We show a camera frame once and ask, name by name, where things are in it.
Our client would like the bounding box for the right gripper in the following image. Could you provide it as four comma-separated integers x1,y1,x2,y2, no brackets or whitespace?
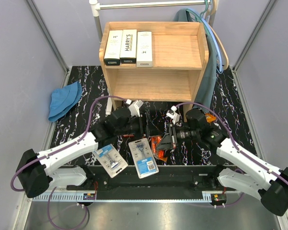
156,123,199,151

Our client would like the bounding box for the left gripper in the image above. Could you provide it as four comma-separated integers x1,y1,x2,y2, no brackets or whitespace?
115,113,162,139

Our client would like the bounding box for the orange razor pack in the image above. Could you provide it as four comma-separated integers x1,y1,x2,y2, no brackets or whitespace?
205,113,217,124
151,136,167,162

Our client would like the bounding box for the white h razor box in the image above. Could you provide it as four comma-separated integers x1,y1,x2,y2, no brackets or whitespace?
104,30,123,66
136,31,153,68

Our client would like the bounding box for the white Harry's razor box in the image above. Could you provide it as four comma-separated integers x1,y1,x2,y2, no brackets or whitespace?
120,29,137,64

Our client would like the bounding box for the orange razor pack horizontal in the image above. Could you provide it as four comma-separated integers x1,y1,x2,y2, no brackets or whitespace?
122,134,135,138

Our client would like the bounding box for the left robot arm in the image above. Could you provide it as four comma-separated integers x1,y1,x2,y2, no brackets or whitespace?
15,107,153,198

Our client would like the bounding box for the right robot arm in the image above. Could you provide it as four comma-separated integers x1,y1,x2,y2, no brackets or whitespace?
156,106,288,217

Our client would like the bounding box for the wooden two-tier shelf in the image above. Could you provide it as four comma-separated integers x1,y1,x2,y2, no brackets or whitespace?
99,22,209,113

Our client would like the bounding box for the white H razor box on shelf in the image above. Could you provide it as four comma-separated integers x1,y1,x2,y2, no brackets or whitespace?
104,30,123,66

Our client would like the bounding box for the Gillette blister pack centre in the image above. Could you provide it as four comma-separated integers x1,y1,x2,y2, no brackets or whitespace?
128,138,159,179

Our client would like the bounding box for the gillette blister pack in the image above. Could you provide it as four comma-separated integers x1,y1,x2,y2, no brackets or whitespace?
128,138,159,179
92,144,128,178

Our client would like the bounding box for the Gillette blister pack left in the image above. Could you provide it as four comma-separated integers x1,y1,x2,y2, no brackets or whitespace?
92,144,128,178

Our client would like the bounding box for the teal hanging garment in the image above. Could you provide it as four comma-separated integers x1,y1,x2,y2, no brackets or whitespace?
174,9,217,108

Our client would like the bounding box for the blue bucket hat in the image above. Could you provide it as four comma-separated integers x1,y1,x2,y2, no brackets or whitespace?
48,81,82,122

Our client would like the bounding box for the green hanger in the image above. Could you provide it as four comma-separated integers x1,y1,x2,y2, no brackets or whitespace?
186,0,211,36

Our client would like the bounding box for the light blue hanger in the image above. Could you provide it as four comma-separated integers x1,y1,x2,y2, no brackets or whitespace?
186,8,223,74

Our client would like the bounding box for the metal clothes rack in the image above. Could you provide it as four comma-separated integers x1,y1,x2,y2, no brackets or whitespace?
89,0,205,41

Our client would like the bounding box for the wooden hanger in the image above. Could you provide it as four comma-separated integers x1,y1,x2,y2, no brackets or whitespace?
204,0,229,70

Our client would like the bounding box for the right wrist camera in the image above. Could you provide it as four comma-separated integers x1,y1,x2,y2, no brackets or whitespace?
166,106,181,125

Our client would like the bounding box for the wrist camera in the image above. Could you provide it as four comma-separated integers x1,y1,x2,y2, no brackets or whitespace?
166,106,181,125
126,99,144,117

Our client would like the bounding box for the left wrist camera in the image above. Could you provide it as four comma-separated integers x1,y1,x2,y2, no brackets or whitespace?
126,99,144,117

